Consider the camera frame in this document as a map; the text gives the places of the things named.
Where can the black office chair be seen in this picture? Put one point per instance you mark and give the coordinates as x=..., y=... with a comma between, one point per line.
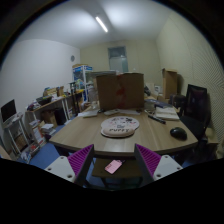
x=196, y=108

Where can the black computer monitor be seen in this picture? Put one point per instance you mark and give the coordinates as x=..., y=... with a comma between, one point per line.
x=8, y=110

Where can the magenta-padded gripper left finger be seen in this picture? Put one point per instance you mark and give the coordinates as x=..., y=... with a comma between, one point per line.
x=81, y=159

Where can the large brown cardboard box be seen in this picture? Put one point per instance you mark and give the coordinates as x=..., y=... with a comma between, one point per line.
x=120, y=90

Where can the round white cartoon mouse pad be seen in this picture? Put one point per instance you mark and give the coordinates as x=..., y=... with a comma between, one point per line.
x=120, y=126

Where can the cluttered wooden shelf desk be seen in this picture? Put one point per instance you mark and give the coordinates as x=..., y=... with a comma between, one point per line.
x=50, y=106

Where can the white book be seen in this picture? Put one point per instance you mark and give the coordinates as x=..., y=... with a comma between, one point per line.
x=167, y=113

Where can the black computer mouse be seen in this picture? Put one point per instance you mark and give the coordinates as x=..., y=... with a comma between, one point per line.
x=178, y=133

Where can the round wall clock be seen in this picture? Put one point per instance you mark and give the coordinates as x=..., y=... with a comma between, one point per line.
x=72, y=58

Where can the grey door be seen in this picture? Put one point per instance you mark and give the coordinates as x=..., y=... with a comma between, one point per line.
x=118, y=59

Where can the pink tag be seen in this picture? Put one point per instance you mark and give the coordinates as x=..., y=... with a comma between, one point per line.
x=113, y=166

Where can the tall open cardboard box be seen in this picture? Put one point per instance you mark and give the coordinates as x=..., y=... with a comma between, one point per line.
x=169, y=83

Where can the small white remote control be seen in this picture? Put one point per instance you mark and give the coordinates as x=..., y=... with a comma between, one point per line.
x=90, y=114

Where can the ceiling tube light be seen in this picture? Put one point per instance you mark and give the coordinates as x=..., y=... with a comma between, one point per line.
x=101, y=24

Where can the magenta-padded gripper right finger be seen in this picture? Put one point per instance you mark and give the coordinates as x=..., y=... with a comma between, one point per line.
x=148, y=160

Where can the blue glass display cabinet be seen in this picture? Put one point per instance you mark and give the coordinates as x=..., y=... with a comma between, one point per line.
x=82, y=78

